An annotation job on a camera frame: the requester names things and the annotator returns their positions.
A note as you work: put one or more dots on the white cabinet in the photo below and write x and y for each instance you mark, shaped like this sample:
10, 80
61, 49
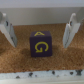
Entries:
41, 13

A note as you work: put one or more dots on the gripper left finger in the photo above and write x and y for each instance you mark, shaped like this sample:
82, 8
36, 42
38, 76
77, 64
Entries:
8, 31

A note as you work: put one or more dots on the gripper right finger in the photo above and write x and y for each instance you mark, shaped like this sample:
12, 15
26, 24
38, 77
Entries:
70, 30

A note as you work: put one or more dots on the purple block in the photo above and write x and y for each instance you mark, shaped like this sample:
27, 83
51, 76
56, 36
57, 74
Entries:
40, 43

